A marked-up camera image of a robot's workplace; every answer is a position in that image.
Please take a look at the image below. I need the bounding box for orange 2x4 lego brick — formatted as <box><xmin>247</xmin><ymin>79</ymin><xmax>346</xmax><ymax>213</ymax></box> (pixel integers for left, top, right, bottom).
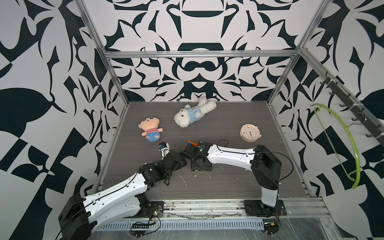
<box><xmin>187</xmin><ymin>141</ymin><xmax>198</xmax><ymax>147</ymax></box>

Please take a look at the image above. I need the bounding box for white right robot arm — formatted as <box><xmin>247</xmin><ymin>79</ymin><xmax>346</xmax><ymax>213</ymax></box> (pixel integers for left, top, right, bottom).
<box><xmin>184</xmin><ymin>142</ymin><xmax>282</xmax><ymax>209</ymax></box>

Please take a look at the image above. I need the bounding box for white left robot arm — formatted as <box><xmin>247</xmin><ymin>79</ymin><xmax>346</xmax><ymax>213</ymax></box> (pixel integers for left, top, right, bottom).
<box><xmin>57</xmin><ymin>151</ymin><xmax>187</xmax><ymax>240</ymax></box>

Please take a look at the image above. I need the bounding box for white teddy bear blue shirt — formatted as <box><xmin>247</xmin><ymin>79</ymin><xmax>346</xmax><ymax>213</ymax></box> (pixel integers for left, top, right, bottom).
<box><xmin>174</xmin><ymin>97</ymin><xmax>217</xmax><ymax>128</ymax></box>

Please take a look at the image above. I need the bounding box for plush doll striped shirt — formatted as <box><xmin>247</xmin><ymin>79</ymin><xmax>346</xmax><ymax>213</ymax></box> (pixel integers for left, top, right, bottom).
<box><xmin>138</xmin><ymin>117</ymin><xmax>164</xmax><ymax>143</ymax></box>

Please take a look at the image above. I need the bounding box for pink round toy clock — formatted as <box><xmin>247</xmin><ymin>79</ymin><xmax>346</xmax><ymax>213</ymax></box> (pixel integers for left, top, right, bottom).
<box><xmin>240</xmin><ymin>124</ymin><xmax>262</xmax><ymax>143</ymax></box>

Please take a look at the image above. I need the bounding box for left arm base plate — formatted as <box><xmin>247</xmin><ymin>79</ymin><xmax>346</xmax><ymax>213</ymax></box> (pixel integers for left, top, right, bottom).
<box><xmin>133</xmin><ymin>201</ymin><xmax>165</xmax><ymax>218</ymax></box>

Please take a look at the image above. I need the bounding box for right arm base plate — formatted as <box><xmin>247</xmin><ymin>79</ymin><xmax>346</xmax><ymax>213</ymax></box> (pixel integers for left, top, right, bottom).
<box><xmin>244</xmin><ymin>200</ymin><xmax>287</xmax><ymax>218</ymax></box>

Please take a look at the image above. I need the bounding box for white slotted cable duct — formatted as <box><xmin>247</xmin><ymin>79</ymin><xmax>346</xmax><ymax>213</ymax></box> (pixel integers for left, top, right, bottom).
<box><xmin>99</xmin><ymin>219</ymin><xmax>264</xmax><ymax>231</ymax></box>

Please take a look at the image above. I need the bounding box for black wall hook rack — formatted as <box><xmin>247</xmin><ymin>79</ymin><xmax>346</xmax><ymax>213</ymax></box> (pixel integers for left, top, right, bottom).
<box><xmin>322</xmin><ymin>71</ymin><xmax>384</xmax><ymax>146</ymax></box>

